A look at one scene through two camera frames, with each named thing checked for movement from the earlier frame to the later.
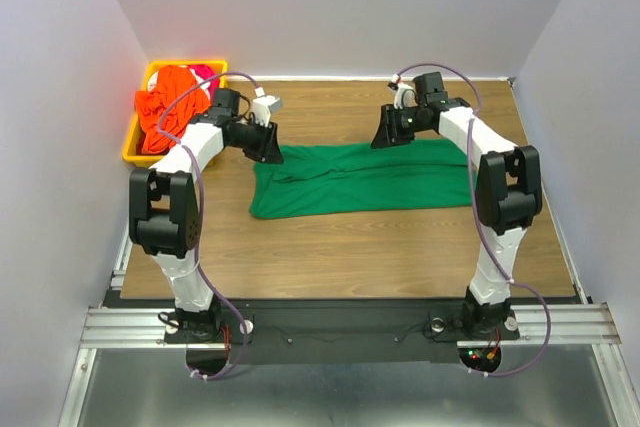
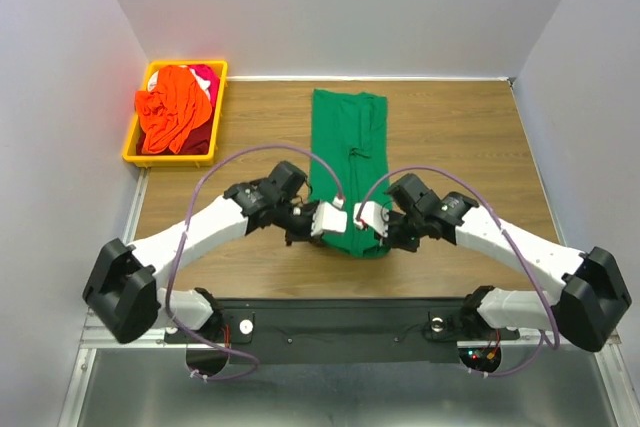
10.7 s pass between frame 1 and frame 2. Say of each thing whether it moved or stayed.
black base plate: stayed
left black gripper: moved
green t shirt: moved
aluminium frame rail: stayed
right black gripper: moved
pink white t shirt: stayed
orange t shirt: stayed
